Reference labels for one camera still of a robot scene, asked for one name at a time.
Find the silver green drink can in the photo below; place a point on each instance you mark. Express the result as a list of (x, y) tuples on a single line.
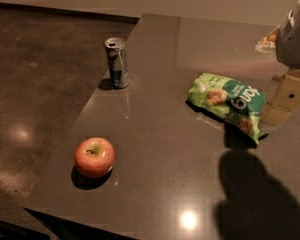
[(116, 57)]

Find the red apple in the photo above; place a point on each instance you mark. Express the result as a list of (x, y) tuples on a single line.
[(94, 157)]

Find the green rice chip bag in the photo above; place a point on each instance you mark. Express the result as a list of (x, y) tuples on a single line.
[(231, 100)]

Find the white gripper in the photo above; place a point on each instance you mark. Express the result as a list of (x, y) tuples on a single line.
[(294, 39)]

